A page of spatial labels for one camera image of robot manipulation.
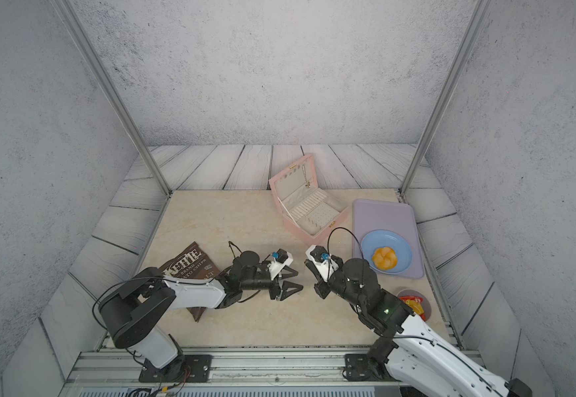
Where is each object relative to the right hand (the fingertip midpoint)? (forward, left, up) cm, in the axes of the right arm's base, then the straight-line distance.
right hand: (309, 262), depth 70 cm
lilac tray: (+37, -29, -24) cm, 53 cm away
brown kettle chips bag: (+12, +45, -22) cm, 51 cm away
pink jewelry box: (+33, -1, -17) cm, 37 cm away
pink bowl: (-4, -38, -19) cm, 42 cm away
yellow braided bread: (+14, -29, -21) cm, 39 cm away
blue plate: (+25, -29, -25) cm, 45 cm away
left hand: (-1, +3, -12) cm, 13 cm away
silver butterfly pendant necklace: (+44, 0, -12) cm, 46 cm away
